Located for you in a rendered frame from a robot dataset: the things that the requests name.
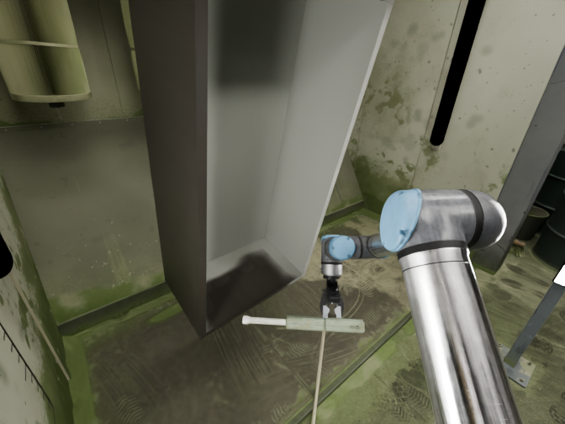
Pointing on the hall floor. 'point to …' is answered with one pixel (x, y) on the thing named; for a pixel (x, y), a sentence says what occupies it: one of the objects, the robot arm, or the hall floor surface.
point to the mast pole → (535, 323)
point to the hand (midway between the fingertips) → (331, 325)
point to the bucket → (535, 218)
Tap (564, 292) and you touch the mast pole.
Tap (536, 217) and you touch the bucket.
